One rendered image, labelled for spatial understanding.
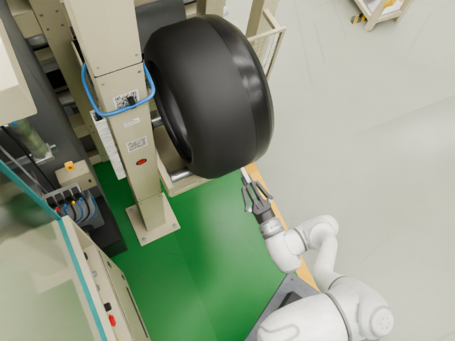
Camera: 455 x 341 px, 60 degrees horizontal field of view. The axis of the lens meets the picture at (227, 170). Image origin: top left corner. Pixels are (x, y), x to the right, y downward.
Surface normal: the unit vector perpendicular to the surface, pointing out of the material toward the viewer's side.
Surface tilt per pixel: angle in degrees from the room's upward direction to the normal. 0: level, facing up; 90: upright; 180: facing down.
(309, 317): 26
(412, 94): 0
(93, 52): 90
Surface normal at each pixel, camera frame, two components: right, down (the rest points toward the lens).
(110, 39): 0.45, 0.84
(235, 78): 0.28, 0.00
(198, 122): -0.32, 0.46
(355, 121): 0.11, -0.38
